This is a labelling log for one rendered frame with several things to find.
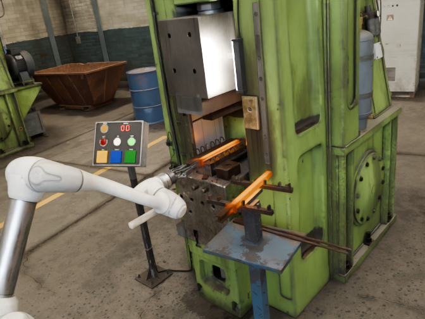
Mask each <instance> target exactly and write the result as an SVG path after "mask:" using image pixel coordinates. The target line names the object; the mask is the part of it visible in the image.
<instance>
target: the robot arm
mask: <svg viewBox="0 0 425 319"><path fill-rule="evenodd" d="M199 165H200V162H199V160H198V161H196V162H194V163H192V164H191V165H190V166H189V167H187V165H186V163H185V165H180V166H178V167H176V168H173V169H171V170H168V171H167V172H166V173H161V174H159V175H157V176H155V177H153V178H149V179H147V180H145V181H143V182H141V183H140V184H139V185H137V186H136V187H135V188H134V189H132V188H131V187H128V186H125V185H123V184H120V183H117V182H115V181H112V180H109V179H106V178H103V177H100V176H97V175H93V174H91V173H88V172H85V171H83V170H81V169H78V168H74V167H72V166H67V165H63V164H61V163H57V162H55V161H51V160H48V159H44V158H39V157H33V156H25V157H21V158H17V159H15V160H13V161H12V162H11V163H10V164H9V165H8V166H7V167H6V171H5V177H6V180H7V183H8V196H9V197H10V201H9V205H8V210H7V213H6V217H5V220H4V225H3V229H2V232H1V236H0V319H34V318H33V317H32V316H30V315H29V314H27V313H24V312H22V311H18V303H19V300H18V298H17V297H16V295H15V294H14V292H15V287H16V283H17V280H18V275H19V272H20V268H21V265H22V260H23V255H24V252H25V248H26V245H27V240H28V235H29V233H30V228H31V225H32V220H33V217H34V213H35V208H36V205H37V203H38V202H39V201H40V200H41V199H42V197H43V196H44V194H45V193H46V192H58V193H72V192H83V191H99V192H104V193H107V194H110V195H113V196H116V197H120V198H122V199H126V200H129V201H132V202H135V203H137V204H141V205H144V206H148V207H150V208H153V209H154V211H155V212H157V213H160V214H162V215H165V216H168V217H170V218H175V219H179V218H181V217H182V216H183V215H184V214H185V213H186V210H187V205H186V203H185V202H184V200H183V199H182V198H181V197H180V196H178V195H177V194H175V193H174V192H172V191H170V190H168V189H169V188H170V187H171V186H172V185H173V184H175V183H176V181H177V180H178V179H180V178H181V177H183V178H186V177H187V176H188V175H190V174H191V173H192V172H193V171H194V168H196V167H198V166H199Z"/></svg>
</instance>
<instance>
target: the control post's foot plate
mask: <svg viewBox="0 0 425 319"><path fill-rule="evenodd" d="M156 267H157V270H158V271H159V272H160V271H162V270H165V269H164V268H162V267H160V266H158V265H156ZM153 272H154V277H153V276H152V271H151V268H148V269H147V270H146V271H144V272H143V273H141V274H138V276H137V277H135V280H136V281H137V282H140V283H142V285H145V286H147V287H149V288H151V289H153V288H155V287H156V286H158V285H159V284H162V283H163V282H164V281H165V280H166V279H167V278H169V277H171V276H172V275H173V273H172V272H170V271H168V270H167V271H163V272H160V273H158V272H157V271H156V269H155V268H153Z"/></svg>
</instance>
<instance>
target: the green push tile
mask: <svg viewBox="0 0 425 319"><path fill-rule="evenodd" d="M136 155H137V151H125V163H136Z"/></svg>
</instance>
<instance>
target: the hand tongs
mask: <svg viewBox="0 0 425 319"><path fill-rule="evenodd" d="M233 223H237V224H239V225H243V226H244V222H243V218H239V217H236V218H235V219H234V220H233ZM262 227H264V228H262V230H263V231H266V232H269V233H272V234H276V235H280V236H283V237H287V238H290V239H294V240H296V241H300V242H304V243H308V244H312V245H314V246H318V247H322V248H325V249H329V250H332V251H336V252H339V253H343V254H347V255H348V252H346V251H342V250H339V249H335V248H332V247H328V246H324V245H321V244H317V243H314V242H310V241H306V240H303V239H299V238H296V237H292V236H289V235H285V234H281V233H279V232H283V233H286V234H290V235H294V236H297V237H301V238H304V239H309V240H311V241H315V242H320V243H322V244H326V245H329V246H333V247H337V248H340V249H344V250H347V251H351V249H350V248H347V247H343V246H339V245H336V244H332V243H329V242H325V241H321V240H318V239H314V238H311V237H307V236H304V235H300V234H295V233H293V232H288V231H286V230H281V229H278V228H274V227H270V226H267V225H262ZM265 228H269V229H272V230H276V231H279V232H275V231H272V230H268V229H265Z"/></svg>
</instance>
